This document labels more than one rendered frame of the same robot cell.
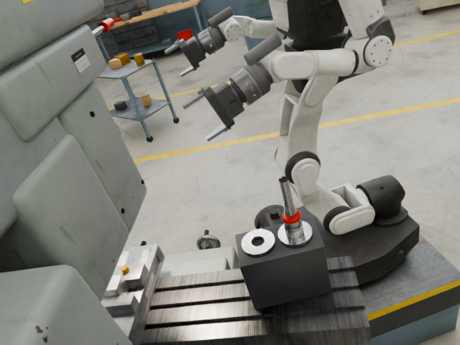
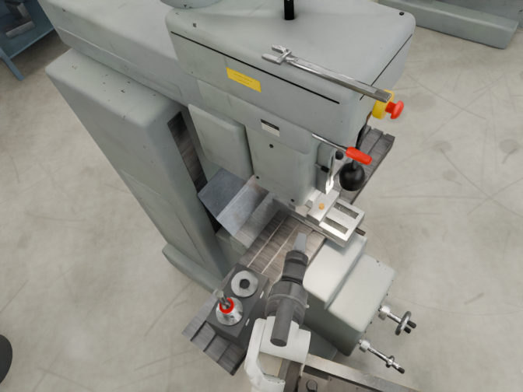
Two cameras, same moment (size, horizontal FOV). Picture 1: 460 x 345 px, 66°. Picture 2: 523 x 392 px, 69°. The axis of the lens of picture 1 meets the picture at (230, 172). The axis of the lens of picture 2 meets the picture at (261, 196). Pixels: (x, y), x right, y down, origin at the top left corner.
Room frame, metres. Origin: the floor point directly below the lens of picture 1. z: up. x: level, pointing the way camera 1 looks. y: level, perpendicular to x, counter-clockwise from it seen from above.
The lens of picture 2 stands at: (0.99, -0.34, 2.36)
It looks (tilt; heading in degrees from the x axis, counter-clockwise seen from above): 58 degrees down; 121
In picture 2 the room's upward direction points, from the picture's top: 10 degrees counter-clockwise
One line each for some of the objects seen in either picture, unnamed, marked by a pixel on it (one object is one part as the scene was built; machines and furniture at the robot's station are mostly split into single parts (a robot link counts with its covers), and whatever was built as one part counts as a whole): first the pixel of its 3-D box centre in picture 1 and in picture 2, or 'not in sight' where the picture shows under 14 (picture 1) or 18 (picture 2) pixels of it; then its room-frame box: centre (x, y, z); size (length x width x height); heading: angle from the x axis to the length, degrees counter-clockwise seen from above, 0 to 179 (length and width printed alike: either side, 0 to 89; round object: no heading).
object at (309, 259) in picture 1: (282, 261); (241, 306); (0.66, -0.07, 1.04); 0.22 x 0.12 x 0.20; 85
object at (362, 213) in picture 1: (342, 209); not in sight; (1.16, -0.43, 0.68); 0.21 x 0.20 x 0.13; 94
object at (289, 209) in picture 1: (287, 197); (222, 299); (0.66, -0.11, 1.25); 0.03 x 0.03 x 0.11
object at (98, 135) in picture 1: (74, 168); (293, 145); (0.72, 0.33, 1.47); 0.21 x 0.19 x 0.32; 76
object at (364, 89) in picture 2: not in sight; (324, 72); (0.84, 0.18, 1.89); 0.24 x 0.04 x 0.01; 167
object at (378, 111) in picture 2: not in sight; (383, 104); (0.95, 0.27, 1.76); 0.06 x 0.02 x 0.06; 76
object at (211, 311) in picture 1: (155, 315); (301, 227); (0.73, 0.36, 0.90); 1.24 x 0.23 x 0.08; 76
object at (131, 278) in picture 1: (122, 277); (323, 205); (0.80, 0.42, 1.03); 0.15 x 0.06 x 0.04; 76
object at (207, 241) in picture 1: (207, 250); (394, 318); (1.21, 0.21, 0.64); 0.16 x 0.12 x 0.12; 166
